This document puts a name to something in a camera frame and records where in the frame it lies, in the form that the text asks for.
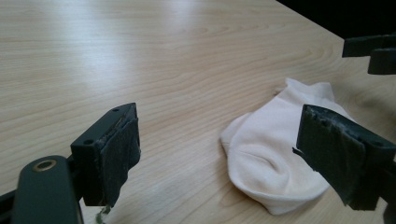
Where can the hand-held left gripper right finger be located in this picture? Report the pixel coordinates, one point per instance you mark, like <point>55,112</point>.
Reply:
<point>339,155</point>

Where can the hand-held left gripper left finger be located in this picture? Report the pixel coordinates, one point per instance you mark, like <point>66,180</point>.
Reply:
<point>106,155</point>

